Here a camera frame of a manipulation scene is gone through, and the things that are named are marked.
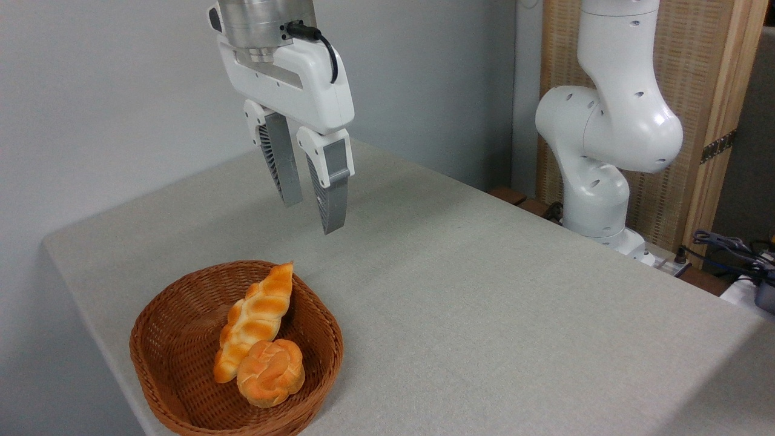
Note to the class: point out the long braided bread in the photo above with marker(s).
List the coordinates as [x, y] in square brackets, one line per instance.
[254, 315]

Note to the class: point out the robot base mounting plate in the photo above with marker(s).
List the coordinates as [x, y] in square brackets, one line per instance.
[657, 257]

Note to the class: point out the wooden woven folding screen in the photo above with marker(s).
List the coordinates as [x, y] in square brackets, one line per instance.
[696, 60]

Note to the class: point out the brown wicker basket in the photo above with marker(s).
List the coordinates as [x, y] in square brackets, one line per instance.
[181, 339]

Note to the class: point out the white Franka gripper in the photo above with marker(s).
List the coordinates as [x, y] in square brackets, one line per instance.
[303, 85]

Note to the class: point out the black metal hinge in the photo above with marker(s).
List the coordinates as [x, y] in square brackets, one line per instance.
[719, 146]

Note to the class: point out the round braided bread bun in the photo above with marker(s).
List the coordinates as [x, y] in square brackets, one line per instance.
[270, 372]

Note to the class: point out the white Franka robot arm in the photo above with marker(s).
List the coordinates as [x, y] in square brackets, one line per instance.
[617, 121]

